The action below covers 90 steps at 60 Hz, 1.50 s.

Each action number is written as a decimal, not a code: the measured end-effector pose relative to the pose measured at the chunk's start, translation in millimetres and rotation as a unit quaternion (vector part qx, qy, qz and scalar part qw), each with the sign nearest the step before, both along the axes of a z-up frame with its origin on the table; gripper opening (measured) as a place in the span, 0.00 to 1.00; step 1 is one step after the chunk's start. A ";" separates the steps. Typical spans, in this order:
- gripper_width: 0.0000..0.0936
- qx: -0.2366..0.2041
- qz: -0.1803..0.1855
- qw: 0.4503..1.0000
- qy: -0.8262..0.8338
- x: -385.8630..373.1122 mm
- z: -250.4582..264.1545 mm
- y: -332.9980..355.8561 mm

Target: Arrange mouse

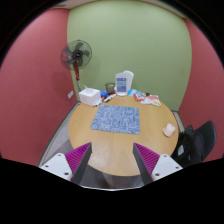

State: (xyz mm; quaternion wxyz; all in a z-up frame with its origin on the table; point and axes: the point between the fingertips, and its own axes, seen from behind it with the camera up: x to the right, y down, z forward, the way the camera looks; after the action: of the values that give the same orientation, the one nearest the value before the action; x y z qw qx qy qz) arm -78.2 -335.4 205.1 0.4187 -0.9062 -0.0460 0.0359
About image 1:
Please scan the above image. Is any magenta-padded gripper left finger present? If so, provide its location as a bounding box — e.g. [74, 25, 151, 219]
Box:
[39, 142, 93, 185]

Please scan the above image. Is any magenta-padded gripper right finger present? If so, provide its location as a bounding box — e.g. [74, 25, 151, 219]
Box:
[132, 142, 184, 186]

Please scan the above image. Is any pale pink computer mouse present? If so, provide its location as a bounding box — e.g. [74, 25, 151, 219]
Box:
[162, 122, 177, 138]

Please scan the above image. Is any blue patterned mouse pad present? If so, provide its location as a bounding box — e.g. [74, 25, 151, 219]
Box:
[90, 104, 141, 135]

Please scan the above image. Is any black backpack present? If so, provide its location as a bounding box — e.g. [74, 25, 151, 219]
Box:
[171, 125, 206, 168]

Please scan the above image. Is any black office chair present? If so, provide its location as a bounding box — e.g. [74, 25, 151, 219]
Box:
[186, 120, 218, 164]

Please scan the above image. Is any white red snack packet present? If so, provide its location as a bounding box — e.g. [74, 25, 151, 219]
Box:
[140, 97, 154, 106]
[148, 94, 162, 107]

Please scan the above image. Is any orange snack packet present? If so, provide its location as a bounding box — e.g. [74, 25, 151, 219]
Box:
[133, 92, 147, 102]

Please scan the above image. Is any white tissue box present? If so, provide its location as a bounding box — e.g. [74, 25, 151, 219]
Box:
[78, 85, 102, 107]

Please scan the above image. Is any light blue packet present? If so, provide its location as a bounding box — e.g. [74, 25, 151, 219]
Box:
[127, 88, 139, 98]

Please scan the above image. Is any dark mesh pen cup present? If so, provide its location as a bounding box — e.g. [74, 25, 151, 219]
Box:
[105, 82, 116, 95]

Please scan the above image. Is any acrylic sign stand blue card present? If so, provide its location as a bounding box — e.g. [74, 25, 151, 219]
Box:
[114, 72, 129, 97]

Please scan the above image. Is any black standing fan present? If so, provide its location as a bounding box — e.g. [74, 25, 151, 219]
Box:
[60, 39, 93, 99]

